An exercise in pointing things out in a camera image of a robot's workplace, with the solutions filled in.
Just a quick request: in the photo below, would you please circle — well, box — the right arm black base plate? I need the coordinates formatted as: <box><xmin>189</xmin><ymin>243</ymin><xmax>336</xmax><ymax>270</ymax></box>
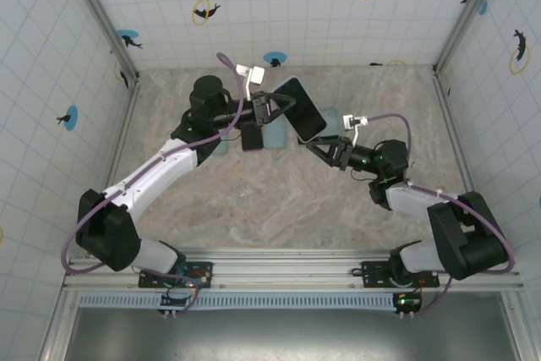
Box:
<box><xmin>362</xmin><ymin>260</ymin><xmax>440</xmax><ymax>289</ymax></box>

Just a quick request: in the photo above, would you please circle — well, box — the white slotted cable duct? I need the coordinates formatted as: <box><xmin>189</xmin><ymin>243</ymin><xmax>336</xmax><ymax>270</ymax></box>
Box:
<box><xmin>78</xmin><ymin>293</ymin><xmax>401</xmax><ymax>310</ymax></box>

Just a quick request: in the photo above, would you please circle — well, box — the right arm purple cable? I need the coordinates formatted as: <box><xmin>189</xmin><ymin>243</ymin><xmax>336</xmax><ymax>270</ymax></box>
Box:
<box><xmin>366</xmin><ymin>112</ymin><xmax>516</xmax><ymax>318</ymax></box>

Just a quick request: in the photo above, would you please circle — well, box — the black controller board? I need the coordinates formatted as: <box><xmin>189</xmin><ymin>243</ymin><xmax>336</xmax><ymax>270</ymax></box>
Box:
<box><xmin>159</xmin><ymin>291</ymin><xmax>199</xmax><ymax>318</ymax></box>
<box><xmin>391</xmin><ymin>291</ymin><xmax>424</xmax><ymax>319</ymax></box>

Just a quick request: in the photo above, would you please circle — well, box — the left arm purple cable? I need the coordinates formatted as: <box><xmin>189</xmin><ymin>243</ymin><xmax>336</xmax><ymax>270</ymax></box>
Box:
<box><xmin>60</xmin><ymin>52</ymin><xmax>247</xmax><ymax>315</ymax></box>

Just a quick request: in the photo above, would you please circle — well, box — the aluminium corner post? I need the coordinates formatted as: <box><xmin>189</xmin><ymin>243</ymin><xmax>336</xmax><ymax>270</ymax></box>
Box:
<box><xmin>431</xmin><ymin>0</ymin><xmax>515</xmax><ymax>77</ymax></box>
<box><xmin>62</xmin><ymin>0</ymin><xmax>141</xmax><ymax>83</ymax></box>

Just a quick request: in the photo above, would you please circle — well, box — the grey metal sheet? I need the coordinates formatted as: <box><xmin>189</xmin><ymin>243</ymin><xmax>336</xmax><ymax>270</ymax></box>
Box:
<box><xmin>67</xmin><ymin>293</ymin><xmax>523</xmax><ymax>361</ymax></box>

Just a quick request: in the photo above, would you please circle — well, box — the small green circuit board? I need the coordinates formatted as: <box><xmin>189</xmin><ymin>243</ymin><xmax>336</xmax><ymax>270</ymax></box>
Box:
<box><xmin>177</xmin><ymin>265</ymin><xmax>213</xmax><ymax>289</ymax></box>

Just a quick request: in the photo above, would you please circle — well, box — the aluminium rail beam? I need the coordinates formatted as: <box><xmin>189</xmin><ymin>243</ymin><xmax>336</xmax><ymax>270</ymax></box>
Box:
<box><xmin>61</xmin><ymin>249</ymin><xmax>525</xmax><ymax>294</ymax></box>

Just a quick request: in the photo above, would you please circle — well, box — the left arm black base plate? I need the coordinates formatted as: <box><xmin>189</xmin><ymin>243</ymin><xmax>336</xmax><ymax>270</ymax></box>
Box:
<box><xmin>138</xmin><ymin>260</ymin><xmax>215</xmax><ymax>290</ymax></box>

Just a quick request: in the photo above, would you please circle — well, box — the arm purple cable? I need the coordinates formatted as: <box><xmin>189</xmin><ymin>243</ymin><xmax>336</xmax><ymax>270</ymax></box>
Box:
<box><xmin>366</xmin><ymin>112</ymin><xmax>516</xmax><ymax>318</ymax></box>
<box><xmin>60</xmin><ymin>52</ymin><xmax>247</xmax><ymax>315</ymax></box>

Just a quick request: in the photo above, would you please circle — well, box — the light blue phone case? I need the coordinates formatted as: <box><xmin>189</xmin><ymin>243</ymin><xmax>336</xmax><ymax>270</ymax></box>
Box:
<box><xmin>262</xmin><ymin>118</ymin><xmax>289</xmax><ymax>150</ymax></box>
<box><xmin>319</xmin><ymin>107</ymin><xmax>344</xmax><ymax>139</ymax></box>
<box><xmin>210</xmin><ymin>134</ymin><xmax>232</xmax><ymax>156</ymax></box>

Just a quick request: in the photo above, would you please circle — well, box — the yellow ring black animal sticker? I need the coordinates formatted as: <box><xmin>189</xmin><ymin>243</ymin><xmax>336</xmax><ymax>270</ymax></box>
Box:
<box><xmin>508</xmin><ymin>28</ymin><xmax>533</xmax><ymax>76</ymax></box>

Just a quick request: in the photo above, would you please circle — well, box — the aluminium side rail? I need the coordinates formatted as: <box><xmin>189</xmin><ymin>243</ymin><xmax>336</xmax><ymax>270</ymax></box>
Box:
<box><xmin>84</xmin><ymin>75</ymin><xmax>143</xmax><ymax>259</ymax></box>
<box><xmin>431</xmin><ymin>65</ymin><xmax>498</xmax><ymax>259</ymax></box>

